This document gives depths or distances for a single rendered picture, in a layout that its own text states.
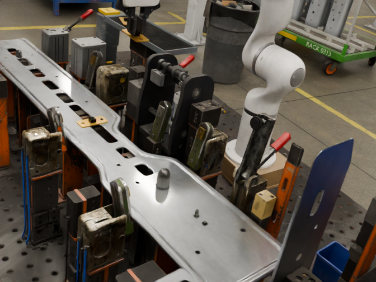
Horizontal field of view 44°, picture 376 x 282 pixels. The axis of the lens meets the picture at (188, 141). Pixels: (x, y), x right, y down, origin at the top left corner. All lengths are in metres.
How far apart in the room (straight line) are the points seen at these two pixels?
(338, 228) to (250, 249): 0.71
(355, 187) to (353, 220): 1.60
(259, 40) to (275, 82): 0.15
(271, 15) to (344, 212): 0.74
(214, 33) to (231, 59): 0.28
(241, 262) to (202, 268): 0.08
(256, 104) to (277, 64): 0.17
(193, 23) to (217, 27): 1.13
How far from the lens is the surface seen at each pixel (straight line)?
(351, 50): 5.16
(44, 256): 1.35
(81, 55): 1.60
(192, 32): 5.31
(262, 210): 1.04
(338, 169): 0.76
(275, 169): 1.69
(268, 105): 1.57
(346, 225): 1.68
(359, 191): 3.28
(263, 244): 1.01
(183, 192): 1.10
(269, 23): 1.47
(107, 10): 1.83
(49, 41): 1.84
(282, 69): 1.48
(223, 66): 4.28
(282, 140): 1.12
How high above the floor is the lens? 1.65
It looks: 30 degrees down
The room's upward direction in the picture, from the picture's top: 10 degrees clockwise
